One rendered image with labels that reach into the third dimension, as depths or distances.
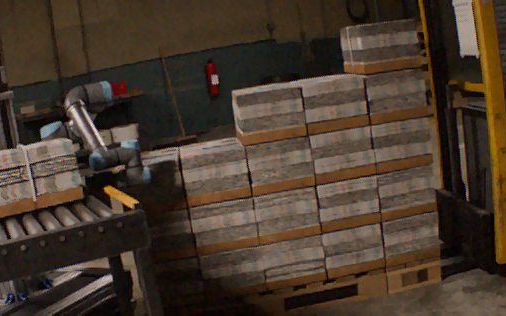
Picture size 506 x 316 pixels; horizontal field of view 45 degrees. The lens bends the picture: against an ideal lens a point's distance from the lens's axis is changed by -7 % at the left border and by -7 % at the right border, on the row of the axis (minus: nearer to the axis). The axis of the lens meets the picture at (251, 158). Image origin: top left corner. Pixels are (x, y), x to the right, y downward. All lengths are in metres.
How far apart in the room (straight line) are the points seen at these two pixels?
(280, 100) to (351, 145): 0.38
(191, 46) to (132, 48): 0.93
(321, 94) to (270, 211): 0.57
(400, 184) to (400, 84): 0.46
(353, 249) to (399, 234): 0.24
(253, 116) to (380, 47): 0.66
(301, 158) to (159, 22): 7.11
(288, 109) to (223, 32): 7.36
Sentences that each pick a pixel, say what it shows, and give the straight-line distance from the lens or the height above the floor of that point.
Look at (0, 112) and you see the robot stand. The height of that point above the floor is 1.16.
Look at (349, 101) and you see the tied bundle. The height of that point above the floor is 0.95.
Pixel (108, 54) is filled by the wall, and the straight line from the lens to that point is 9.62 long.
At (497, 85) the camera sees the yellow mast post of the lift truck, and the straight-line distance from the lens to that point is 3.02.
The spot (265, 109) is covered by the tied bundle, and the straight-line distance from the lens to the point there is 2.89.
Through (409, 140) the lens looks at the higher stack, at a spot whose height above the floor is 0.73.
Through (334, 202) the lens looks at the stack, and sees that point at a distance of 3.01.
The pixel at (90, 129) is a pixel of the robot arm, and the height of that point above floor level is 1.03.
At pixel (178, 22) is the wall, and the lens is 9.97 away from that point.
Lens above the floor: 1.26
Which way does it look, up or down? 10 degrees down
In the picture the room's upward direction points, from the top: 9 degrees counter-clockwise
